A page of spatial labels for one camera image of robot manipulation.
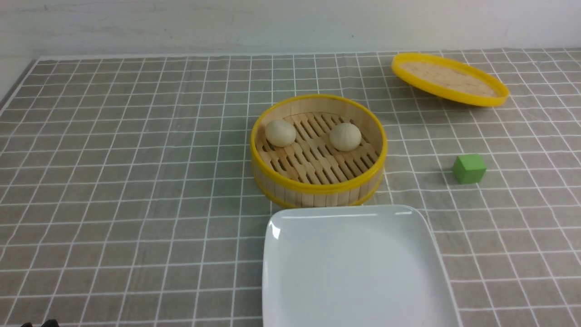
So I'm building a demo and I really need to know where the white square plate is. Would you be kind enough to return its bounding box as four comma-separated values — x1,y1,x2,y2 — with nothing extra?
262,205,462,327

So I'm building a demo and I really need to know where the green cube block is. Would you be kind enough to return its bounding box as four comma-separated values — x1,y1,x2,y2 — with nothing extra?
452,154,487,184

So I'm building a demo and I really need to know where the grey checkered tablecloth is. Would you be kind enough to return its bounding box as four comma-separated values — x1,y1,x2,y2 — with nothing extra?
0,49,581,327

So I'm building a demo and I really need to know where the steamed bun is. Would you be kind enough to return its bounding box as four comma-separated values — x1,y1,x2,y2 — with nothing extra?
329,124,362,152
264,119,296,147

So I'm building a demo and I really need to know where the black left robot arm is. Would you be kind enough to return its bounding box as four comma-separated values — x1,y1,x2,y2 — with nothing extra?
21,319,59,327

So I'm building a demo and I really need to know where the bamboo steamer basket yellow rim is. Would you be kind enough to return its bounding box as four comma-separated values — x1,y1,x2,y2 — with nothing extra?
249,94,388,208

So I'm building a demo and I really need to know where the yellow rimmed steamer lid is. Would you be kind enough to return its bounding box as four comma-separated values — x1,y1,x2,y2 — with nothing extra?
391,53,510,107

